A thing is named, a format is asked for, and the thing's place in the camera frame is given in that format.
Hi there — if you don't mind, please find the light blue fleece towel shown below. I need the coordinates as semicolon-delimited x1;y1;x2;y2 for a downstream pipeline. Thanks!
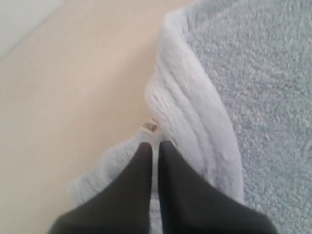
70;0;312;234

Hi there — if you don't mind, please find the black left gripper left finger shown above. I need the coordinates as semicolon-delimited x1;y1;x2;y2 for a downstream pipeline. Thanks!
49;142;153;234

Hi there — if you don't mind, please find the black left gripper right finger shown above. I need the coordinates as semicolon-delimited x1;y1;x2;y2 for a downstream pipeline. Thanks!
158;141;277;234

